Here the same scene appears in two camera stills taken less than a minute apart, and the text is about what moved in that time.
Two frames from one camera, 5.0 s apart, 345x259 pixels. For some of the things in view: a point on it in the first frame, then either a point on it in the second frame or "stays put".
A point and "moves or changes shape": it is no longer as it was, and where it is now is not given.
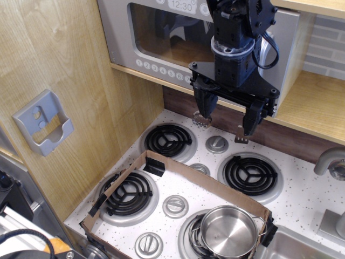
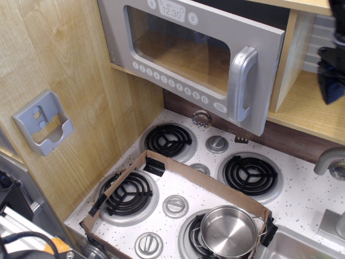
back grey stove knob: [216, 144] stays put
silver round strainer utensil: [200, 121] stays put
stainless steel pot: [228, 232] stays put
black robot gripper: [239, 75] → [332, 61]
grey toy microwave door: [164, 36] moves or changes shape
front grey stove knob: [149, 245] stays put
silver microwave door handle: [264, 44] moves or changes shape
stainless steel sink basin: [287, 244] stays put
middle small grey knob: [201, 167] stays put
